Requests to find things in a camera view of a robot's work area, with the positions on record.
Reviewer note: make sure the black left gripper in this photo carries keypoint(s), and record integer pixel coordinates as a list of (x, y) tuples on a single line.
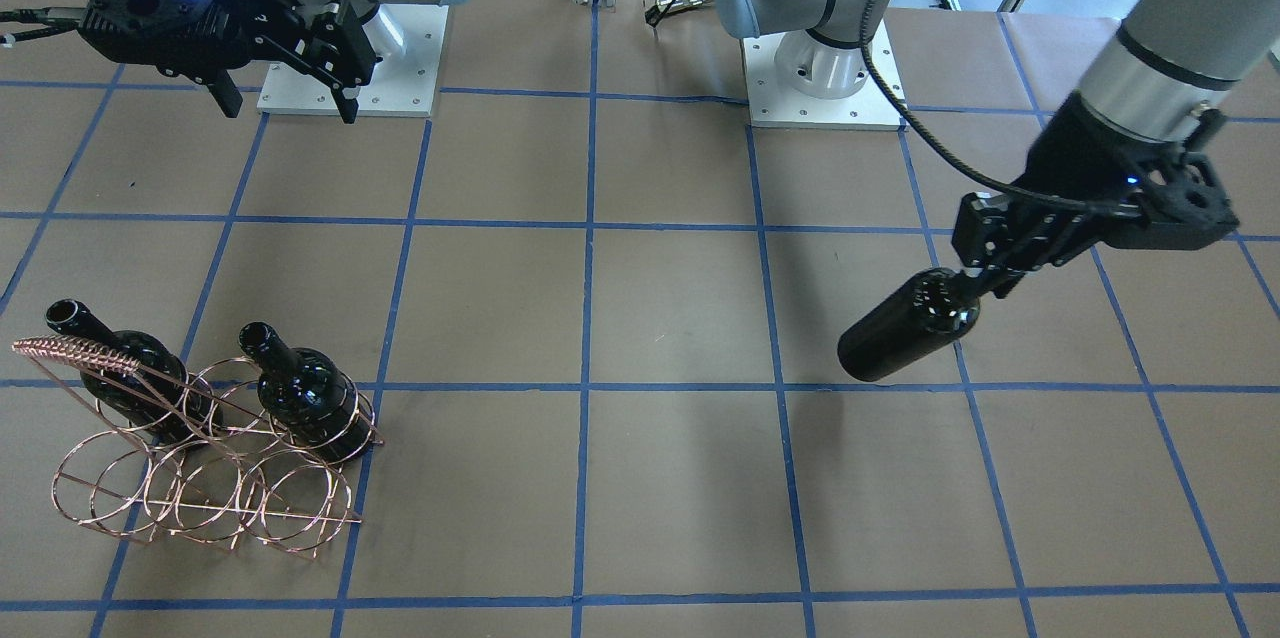
[(1082, 155)]

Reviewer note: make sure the dark wine bottle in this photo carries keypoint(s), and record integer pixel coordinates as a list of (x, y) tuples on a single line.
[(931, 310)]

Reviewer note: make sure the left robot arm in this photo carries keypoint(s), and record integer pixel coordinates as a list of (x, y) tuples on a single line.
[(1161, 78)]

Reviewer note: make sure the dark bottle in basket front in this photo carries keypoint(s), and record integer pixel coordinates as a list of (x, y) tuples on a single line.
[(307, 394)]

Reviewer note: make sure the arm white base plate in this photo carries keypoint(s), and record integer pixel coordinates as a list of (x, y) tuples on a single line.
[(389, 68), (796, 82)]

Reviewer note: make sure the copper wire wine basket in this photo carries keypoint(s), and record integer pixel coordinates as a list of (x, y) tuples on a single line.
[(237, 479)]

